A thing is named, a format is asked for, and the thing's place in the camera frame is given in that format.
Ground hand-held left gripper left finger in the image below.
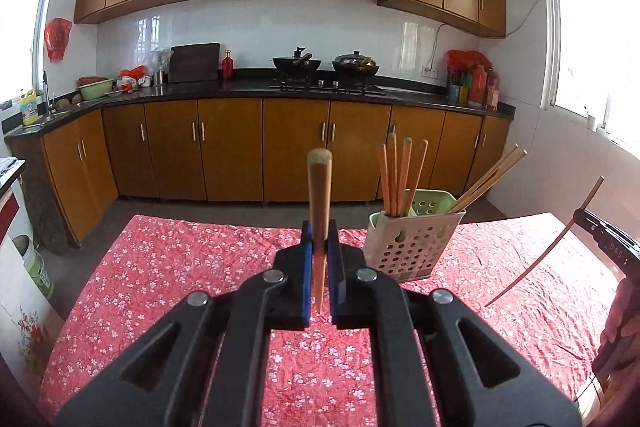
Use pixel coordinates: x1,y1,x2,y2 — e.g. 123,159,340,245
56,219,315,427

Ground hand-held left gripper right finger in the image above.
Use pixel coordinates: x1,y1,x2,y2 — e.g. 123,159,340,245
327,227,583,427

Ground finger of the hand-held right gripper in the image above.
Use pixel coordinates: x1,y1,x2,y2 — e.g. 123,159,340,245
572,208,640,275

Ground perforated green chopstick holder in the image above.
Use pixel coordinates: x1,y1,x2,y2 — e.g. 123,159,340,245
362,189,467,284

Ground person's right hand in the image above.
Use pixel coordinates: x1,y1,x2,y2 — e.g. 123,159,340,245
600,279,640,360

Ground red floral tablecloth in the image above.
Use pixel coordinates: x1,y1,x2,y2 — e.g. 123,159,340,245
39,213,626,427

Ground wooden base kitchen cabinets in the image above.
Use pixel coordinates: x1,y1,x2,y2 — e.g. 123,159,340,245
10,99,511,248

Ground small red oil bottle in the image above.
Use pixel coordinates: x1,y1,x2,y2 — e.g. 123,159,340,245
485,74,500,112

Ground black gas stove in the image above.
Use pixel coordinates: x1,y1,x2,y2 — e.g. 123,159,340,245
267,78,387,96

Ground wide window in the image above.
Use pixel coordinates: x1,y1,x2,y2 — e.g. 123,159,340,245
542,0,640,148

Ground black kitchen countertop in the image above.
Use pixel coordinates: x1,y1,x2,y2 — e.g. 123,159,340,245
4,68,517,138

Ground large red oil bottle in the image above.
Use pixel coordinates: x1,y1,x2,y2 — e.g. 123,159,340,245
468,64,488,109

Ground black wok with lid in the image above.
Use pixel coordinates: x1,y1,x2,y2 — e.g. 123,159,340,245
331,51,381,78

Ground green condiment bottles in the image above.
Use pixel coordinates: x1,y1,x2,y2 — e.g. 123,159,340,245
447,67,471,104

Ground dark wooden cutting board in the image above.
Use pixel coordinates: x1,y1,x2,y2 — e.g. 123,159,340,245
167,43,222,84

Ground clear plastic bag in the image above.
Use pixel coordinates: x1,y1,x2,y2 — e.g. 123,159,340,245
149,47,175,75

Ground orange plastic bag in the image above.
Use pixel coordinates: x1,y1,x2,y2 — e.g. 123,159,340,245
117,66,151,92

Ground white paint bucket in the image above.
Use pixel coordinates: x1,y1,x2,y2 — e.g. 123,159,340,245
12,234,55,303

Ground green wash basin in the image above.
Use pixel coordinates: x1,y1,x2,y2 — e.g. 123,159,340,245
77,77,116,102

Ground white flower print appliance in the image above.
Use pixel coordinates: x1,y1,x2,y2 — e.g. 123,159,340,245
0,159,66,388

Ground steel faucet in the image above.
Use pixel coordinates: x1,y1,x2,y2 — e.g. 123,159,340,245
42,71,56,112

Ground yellow detergent bottle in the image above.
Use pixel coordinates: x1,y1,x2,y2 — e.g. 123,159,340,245
20,88,43,126

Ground hanging red plastic bag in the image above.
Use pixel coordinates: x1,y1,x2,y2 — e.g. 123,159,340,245
44,18,72,62

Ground narrow window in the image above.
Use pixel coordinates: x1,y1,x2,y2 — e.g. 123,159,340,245
0,0,66,102

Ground black wok with handle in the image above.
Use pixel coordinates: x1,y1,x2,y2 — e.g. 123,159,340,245
271,48,323,80

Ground white power cable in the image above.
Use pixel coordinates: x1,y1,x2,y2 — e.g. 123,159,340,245
427,0,548,72

